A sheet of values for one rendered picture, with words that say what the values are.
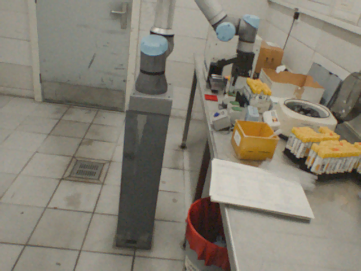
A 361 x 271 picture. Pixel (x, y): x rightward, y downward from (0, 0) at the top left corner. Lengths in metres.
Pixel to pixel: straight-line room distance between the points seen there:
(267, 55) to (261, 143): 1.25
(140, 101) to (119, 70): 1.89
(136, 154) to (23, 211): 0.95
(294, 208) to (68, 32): 2.74
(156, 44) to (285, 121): 0.64
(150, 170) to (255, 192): 0.70
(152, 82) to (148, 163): 0.41
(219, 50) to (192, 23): 1.32
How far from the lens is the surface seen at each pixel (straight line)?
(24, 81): 3.67
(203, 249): 1.47
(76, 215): 2.14
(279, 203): 1.01
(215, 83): 1.76
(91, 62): 3.31
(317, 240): 0.98
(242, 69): 1.51
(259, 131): 1.30
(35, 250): 1.98
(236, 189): 1.01
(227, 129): 1.38
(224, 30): 1.31
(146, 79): 1.40
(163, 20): 1.48
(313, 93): 1.79
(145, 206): 1.73
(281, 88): 1.72
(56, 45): 3.36
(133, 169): 1.58
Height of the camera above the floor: 1.47
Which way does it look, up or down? 28 degrees down
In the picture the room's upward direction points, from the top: 9 degrees clockwise
